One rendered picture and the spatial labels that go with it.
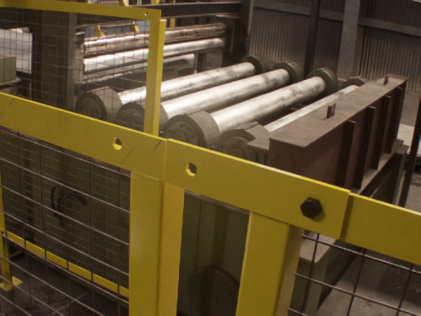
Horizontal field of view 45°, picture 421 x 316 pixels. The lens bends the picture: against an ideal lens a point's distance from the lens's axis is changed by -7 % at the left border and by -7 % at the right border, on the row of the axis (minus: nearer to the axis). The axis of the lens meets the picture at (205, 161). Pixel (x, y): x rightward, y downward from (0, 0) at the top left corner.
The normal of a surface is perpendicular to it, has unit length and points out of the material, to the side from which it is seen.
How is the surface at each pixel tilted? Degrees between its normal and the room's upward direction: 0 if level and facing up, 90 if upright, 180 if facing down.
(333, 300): 0
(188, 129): 76
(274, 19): 90
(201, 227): 90
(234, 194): 90
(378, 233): 90
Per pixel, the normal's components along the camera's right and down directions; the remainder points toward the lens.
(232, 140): -0.62, 0.00
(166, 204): 0.84, 0.25
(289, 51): -0.53, 0.26
